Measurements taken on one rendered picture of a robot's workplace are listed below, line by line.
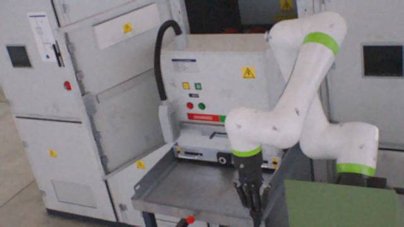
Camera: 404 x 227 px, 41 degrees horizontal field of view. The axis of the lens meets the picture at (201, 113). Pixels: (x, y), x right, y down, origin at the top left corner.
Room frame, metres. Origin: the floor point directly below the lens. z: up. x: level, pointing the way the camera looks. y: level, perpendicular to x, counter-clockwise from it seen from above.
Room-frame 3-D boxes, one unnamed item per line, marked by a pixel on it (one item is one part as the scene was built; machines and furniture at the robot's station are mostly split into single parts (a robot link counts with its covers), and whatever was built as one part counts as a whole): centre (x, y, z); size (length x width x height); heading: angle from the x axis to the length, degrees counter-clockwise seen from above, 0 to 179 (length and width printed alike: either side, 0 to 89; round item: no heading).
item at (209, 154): (2.09, -0.08, 0.90); 0.54 x 0.05 x 0.06; 58
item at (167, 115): (2.13, 0.15, 1.09); 0.08 x 0.05 x 0.17; 148
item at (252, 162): (1.43, -0.12, 1.25); 0.12 x 0.09 x 0.06; 148
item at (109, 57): (2.37, 0.29, 1.21); 0.63 x 0.07 x 0.74; 129
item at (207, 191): (2.08, -0.07, 0.82); 0.68 x 0.62 x 0.06; 148
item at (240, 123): (1.42, -0.12, 1.35); 0.13 x 0.11 x 0.14; 53
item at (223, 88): (2.07, -0.07, 1.15); 0.48 x 0.01 x 0.48; 58
